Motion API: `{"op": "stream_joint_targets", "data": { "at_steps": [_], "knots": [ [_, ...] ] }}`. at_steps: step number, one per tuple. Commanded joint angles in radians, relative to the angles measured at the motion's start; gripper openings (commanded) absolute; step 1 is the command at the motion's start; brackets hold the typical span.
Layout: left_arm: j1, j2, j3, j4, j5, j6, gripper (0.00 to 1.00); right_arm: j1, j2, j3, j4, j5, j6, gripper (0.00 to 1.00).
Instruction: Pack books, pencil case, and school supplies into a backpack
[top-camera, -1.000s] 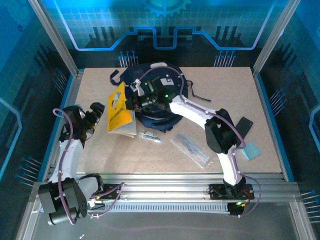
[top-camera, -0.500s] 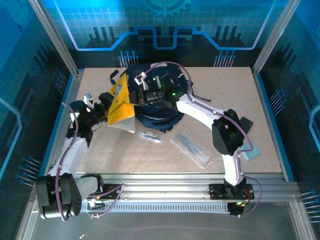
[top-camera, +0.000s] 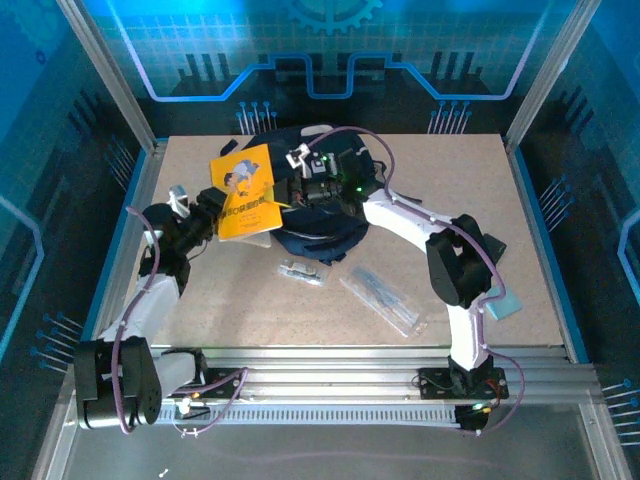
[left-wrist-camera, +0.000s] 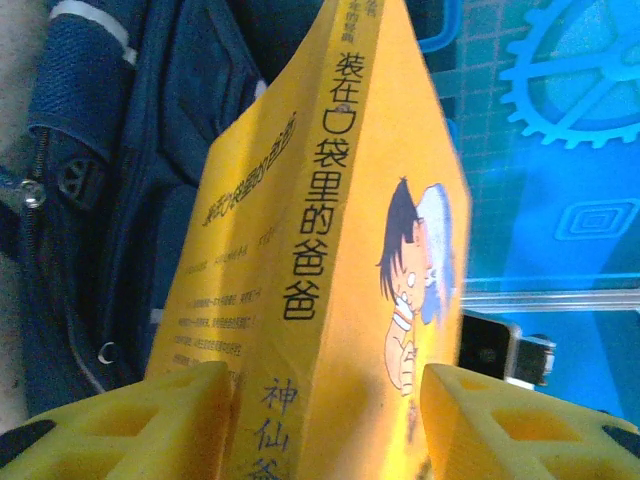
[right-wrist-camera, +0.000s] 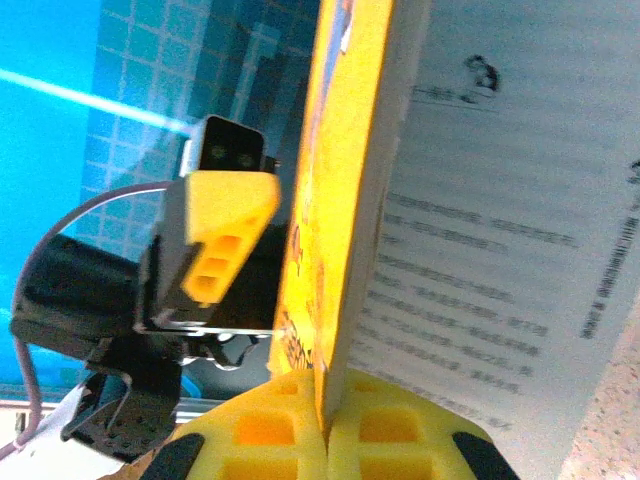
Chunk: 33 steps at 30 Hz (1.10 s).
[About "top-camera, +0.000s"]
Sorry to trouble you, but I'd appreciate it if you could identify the black controller board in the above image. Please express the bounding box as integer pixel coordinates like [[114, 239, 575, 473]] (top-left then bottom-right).
[[453, 402, 494, 435]]

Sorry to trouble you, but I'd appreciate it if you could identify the aluminium frame post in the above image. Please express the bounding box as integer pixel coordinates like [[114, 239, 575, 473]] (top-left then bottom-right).
[[503, 0, 604, 146], [54, 0, 162, 151]]

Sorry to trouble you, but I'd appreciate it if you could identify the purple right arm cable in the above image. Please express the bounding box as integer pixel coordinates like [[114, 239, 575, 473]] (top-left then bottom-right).
[[305, 125, 526, 437]]

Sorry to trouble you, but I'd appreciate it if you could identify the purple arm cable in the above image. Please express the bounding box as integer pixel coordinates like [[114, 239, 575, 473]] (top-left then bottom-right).
[[110, 205, 250, 437], [305, 125, 526, 437]]

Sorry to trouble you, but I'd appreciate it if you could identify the long clear ruler bag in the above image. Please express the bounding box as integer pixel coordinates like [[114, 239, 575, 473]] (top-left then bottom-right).
[[339, 264, 431, 339]]

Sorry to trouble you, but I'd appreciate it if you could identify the small white clip object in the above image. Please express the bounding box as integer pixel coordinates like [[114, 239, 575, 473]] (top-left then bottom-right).
[[277, 258, 331, 287]]

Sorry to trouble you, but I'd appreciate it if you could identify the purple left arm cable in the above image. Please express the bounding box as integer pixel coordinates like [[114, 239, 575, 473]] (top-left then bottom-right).
[[110, 205, 250, 437]]

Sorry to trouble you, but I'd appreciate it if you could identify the aluminium front frame rail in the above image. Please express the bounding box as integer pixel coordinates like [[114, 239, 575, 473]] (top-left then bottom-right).
[[64, 347, 601, 401]]

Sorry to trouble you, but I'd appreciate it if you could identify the orange picture book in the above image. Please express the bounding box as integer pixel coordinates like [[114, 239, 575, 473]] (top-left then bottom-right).
[[208, 143, 285, 243]]

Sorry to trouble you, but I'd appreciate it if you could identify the navy blue backpack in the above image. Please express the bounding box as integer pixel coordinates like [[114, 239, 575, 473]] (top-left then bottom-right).
[[219, 124, 389, 266]]

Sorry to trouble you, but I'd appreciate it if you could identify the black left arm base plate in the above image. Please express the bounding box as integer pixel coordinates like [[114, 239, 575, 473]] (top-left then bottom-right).
[[197, 367, 251, 401]]

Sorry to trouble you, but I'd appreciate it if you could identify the aluminium left frame post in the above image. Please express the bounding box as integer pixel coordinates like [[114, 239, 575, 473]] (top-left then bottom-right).
[[54, 0, 162, 151]]

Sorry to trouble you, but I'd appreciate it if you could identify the pale grey thin book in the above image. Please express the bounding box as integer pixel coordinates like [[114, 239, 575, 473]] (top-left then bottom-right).
[[234, 232, 274, 250]]

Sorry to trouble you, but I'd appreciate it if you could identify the light blue sticky note pad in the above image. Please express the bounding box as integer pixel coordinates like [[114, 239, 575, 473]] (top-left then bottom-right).
[[483, 284, 524, 321]]

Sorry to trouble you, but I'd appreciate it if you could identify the aluminium right frame post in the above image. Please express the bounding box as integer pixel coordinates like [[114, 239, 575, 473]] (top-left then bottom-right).
[[503, 0, 604, 146]]

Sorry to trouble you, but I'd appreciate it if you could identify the slotted grey cable duct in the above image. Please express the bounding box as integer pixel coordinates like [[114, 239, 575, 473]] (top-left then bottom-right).
[[77, 403, 464, 427]]

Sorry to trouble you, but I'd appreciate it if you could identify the black pencil case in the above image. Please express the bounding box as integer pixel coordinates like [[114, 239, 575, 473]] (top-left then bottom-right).
[[482, 233, 509, 262]]

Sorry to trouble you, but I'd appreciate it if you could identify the aluminium right side rail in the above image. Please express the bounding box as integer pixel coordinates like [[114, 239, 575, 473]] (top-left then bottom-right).
[[503, 137, 581, 364]]

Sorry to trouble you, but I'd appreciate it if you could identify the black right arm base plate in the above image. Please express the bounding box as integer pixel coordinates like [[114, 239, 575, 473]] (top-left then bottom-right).
[[417, 367, 510, 401]]

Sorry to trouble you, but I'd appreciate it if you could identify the small white adapter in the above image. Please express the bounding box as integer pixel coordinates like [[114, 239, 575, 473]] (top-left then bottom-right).
[[173, 398, 211, 421]]

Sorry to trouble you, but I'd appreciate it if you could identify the aluminium left side rail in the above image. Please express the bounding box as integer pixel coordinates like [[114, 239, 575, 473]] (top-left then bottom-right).
[[92, 138, 169, 364]]

